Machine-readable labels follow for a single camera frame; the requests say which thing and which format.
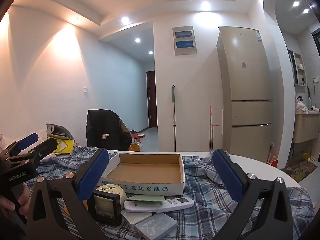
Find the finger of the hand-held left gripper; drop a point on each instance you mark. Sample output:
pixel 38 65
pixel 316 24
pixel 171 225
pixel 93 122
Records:
pixel 27 140
pixel 42 148

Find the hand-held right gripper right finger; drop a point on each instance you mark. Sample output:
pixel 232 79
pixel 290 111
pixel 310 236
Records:
pixel 227 175

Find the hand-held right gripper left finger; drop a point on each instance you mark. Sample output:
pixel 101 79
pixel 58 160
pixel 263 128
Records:
pixel 93 175

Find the round cream tin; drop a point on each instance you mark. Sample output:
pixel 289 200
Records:
pixel 121 196

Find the black square frame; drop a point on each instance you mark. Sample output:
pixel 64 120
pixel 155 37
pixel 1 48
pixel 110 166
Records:
pixel 117 207

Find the green card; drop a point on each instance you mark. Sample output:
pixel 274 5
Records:
pixel 145 198

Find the cardboard box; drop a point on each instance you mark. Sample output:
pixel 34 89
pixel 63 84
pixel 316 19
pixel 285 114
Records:
pixel 150 172

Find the small white box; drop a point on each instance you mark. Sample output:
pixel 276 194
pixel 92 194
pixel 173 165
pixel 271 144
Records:
pixel 136 217

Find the white remote control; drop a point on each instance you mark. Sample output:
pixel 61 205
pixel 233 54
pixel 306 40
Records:
pixel 162 203

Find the person's left hand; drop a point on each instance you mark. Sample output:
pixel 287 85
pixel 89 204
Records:
pixel 25 197

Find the yellow bag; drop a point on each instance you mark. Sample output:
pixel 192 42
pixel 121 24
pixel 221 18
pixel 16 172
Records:
pixel 65 147

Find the grey bag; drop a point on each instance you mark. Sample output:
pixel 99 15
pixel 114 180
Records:
pixel 58 130

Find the blue plaid shirt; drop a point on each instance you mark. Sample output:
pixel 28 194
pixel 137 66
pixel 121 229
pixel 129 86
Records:
pixel 200 205

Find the orange box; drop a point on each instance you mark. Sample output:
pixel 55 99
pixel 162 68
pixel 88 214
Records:
pixel 135 147

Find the black jacket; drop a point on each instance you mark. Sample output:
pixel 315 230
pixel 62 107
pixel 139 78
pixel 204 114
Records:
pixel 105 125

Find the red broom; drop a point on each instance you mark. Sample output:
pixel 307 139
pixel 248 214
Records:
pixel 210 120

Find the brown chair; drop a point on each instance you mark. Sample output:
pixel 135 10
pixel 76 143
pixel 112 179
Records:
pixel 123 124

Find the red floor item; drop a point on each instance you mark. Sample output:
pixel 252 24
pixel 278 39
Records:
pixel 137 136

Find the patterned floor mat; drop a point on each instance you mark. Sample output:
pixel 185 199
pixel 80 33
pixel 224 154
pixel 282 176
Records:
pixel 298 170

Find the beige refrigerator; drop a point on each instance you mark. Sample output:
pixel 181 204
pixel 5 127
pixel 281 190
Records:
pixel 245 92

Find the beige vanity cabinet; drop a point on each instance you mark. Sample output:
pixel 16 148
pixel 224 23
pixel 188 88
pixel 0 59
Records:
pixel 305 127

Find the dark brown door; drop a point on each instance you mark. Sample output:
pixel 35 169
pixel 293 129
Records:
pixel 151 97

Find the pink cloth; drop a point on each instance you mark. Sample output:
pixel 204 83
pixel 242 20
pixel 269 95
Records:
pixel 301 108

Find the white hair dryer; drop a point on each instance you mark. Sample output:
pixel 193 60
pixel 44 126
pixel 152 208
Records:
pixel 315 108

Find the wall niche shelf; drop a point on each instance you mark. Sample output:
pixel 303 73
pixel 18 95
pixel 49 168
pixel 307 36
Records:
pixel 300 70

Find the wall electrical panel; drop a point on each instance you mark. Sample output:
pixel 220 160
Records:
pixel 183 51

